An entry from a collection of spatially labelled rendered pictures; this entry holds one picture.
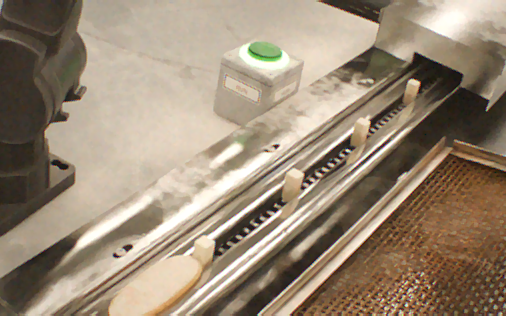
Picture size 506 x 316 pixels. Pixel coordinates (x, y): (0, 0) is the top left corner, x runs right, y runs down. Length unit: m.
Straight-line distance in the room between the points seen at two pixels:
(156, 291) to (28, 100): 0.18
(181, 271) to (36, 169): 0.17
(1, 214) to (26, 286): 0.12
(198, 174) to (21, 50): 0.22
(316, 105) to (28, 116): 0.36
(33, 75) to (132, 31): 0.46
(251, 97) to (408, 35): 0.26
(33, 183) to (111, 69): 0.29
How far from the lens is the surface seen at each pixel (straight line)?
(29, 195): 0.72
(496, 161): 0.80
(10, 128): 0.66
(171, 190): 0.71
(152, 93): 0.93
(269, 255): 0.66
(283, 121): 0.83
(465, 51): 1.00
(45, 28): 0.62
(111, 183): 0.78
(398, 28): 1.03
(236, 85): 0.87
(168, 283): 0.62
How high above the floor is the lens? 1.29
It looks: 34 degrees down
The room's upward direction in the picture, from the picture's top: 11 degrees clockwise
